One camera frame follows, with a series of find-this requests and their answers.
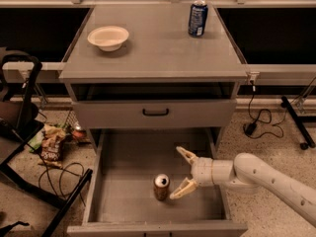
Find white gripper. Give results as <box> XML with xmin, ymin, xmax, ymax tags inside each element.
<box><xmin>170</xmin><ymin>146</ymin><xmax>235</xmax><ymax>199</ymax></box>

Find orange soda can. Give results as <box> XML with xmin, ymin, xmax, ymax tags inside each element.
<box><xmin>153</xmin><ymin>174</ymin><xmax>170</xmax><ymax>201</ymax></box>

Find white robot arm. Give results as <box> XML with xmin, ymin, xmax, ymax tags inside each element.
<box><xmin>170</xmin><ymin>146</ymin><xmax>316</xmax><ymax>226</ymax></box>

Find closed grey top drawer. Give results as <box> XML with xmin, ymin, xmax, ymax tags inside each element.
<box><xmin>73</xmin><ymin>100</ymin><xmax>237</xmax><ymax>129</ymax></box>

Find open grey middle drawer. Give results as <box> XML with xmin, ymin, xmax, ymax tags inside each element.
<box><xmin>67</xmin><ymin>128</ymin><xmax>247</xmax><ymax>237</ymax></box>

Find grey drawer cabinet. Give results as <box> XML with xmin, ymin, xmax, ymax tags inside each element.
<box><xmin>60</xmin><ymin>3</ymin><xmax>246</xmax><ymax>149</ymax></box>

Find blue soda can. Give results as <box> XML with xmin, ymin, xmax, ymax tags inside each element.
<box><xmin>188</xmin><ymin>0</ymin><xmax>208</xmax><ymax>38</ymax></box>

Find black wheeled stand base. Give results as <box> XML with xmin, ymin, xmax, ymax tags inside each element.
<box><xmin>280</xmin><ymin>96</ymin><xmax>316</xmax><ymax>150</ymax></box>

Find black stand leg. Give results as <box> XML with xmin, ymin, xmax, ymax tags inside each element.
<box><xmin>41</xmin><ymin>169</ymin><xmax>93</xmax><ymax>237</ymax></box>

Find brown chip bag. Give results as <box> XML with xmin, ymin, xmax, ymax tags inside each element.
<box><xmin>40</xmin><ymin>124</ymin><xmax>66</xmax><ymax>169</ymax></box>

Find black chair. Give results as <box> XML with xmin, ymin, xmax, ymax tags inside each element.
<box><xmin>0</xmin><ymin>47</ymin><xmax>65</xmax><ymax>208</ymax></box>

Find black drawer handle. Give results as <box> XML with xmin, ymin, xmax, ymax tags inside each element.
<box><xmin>142</xmin><ymin>109</ymin><xmax>169</xmax><ymax>117</ymax></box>

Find black power adapter cable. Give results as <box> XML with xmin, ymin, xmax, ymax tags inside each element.
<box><xmin>242</xmin><ymin>79</ymin><xmax>284</xmax><ymax>140</ymax></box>

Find black floor cable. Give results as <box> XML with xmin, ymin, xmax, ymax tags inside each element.
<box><xmin>38</xmin><ymin>161</ymin><xmax>87</xmax><ymax>207</ymax></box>

